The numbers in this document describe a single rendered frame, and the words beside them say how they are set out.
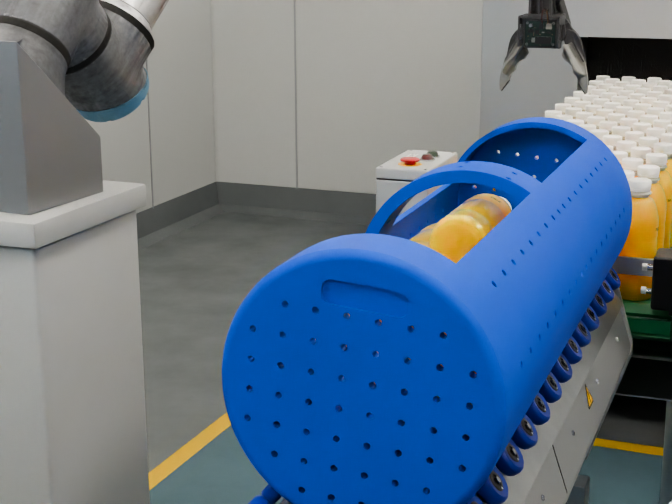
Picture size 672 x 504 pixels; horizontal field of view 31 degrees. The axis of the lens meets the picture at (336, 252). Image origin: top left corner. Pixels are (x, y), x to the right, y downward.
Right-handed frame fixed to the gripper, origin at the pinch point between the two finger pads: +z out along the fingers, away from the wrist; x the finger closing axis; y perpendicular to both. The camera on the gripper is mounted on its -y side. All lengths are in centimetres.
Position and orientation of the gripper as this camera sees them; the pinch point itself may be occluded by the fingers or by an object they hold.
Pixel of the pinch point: (543, 93)
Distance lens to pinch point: 219.8
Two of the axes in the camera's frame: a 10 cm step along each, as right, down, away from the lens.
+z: 0.0, 9.7, 2.5
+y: -3.5, 2.4, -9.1
